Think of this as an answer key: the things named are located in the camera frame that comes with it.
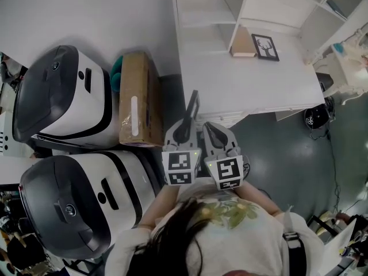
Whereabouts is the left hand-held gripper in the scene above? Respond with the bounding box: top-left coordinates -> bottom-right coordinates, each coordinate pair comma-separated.
161,118 -> 202,187

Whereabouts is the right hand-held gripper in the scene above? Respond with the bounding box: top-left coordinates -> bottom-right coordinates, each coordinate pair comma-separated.
202,121 -> 245,191

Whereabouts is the person's left forearm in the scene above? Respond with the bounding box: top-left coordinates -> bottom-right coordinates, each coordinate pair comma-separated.
137,182 -> 185,227

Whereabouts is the person's right forearm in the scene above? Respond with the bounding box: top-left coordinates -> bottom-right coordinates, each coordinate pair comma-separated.
235,181 -> 284,215

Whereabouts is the white shelf desk unit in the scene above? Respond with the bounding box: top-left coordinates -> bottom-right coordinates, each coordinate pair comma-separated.
171,0 -> 368,123

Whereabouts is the brown cardboard box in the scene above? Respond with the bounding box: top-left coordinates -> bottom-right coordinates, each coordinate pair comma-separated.
118,52 -> 164,148

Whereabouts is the white black service robot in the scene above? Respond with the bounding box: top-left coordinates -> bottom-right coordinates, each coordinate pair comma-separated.
11,44 -> 118,151
18,149 -> 162,260

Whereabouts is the teal round object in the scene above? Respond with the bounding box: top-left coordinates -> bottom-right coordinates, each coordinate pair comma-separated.
110,55 -> 124,93

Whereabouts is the black floor device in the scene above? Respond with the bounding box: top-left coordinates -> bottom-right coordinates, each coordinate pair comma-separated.
304,108 -> 331,131

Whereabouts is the person's white shirt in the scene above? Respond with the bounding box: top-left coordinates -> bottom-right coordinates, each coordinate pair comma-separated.
106,182 -> 325,276

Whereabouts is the beige flat box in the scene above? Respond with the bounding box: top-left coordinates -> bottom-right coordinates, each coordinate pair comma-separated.
229,26 -> 258,58

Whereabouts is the clear plastic cup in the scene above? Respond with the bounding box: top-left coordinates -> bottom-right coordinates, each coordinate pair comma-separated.
309,49 -> 325,64

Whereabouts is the dark thin book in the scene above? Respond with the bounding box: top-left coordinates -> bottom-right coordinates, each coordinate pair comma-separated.
326,0 -> 346,20

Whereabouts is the framed deer picture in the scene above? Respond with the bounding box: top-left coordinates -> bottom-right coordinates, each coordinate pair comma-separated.
251,33 -> 280,62

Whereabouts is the black floor cable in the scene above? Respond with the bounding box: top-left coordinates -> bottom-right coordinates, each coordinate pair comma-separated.
310,96 -> 368,212

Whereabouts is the black grey shoulder strap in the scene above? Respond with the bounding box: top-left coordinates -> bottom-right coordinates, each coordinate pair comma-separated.
281,205 -> 308,276

